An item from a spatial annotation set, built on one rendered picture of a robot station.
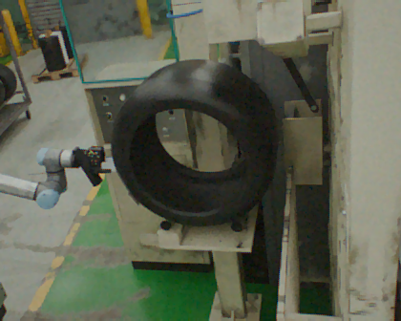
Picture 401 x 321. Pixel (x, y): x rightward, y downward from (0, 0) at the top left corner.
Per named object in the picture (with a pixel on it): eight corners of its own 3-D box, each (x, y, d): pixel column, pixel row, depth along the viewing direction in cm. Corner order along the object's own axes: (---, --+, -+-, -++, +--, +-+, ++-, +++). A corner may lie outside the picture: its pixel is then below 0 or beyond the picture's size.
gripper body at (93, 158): (97, 155, 168) (69, 152, 170) (100, 174, 172) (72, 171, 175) (105, 146, 174) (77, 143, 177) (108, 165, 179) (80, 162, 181)
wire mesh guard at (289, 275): (296, 278, 219) (289, 153, 188) (300, 278, 219) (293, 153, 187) (290, 476, 143) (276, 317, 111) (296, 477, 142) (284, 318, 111)
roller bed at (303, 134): (287, 162, 201) (284, 101, 187) (322, 161, 197) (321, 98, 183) (285, 184, 184) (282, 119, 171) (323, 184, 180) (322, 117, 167)
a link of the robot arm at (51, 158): (47, 161, 185) (43, 143, 181) (71, 164, 183) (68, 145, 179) (36, 170, 178) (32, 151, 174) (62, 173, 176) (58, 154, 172)
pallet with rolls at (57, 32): (48, 66, 877) (36, 27, 843) (88, 59, 877) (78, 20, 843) (33, 83, 770) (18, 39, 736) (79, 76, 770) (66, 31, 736)
